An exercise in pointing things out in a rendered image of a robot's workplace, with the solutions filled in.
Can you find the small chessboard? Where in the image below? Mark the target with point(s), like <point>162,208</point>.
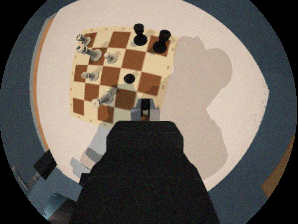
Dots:
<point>151,70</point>

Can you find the white rook chess piece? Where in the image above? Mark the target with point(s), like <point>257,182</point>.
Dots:
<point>86,41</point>

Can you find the white pawn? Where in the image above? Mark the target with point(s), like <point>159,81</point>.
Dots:
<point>111,58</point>

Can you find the white chess queen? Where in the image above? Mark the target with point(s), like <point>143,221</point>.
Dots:
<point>106,98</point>

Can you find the white chess king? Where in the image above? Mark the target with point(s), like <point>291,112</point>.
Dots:
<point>95,55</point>

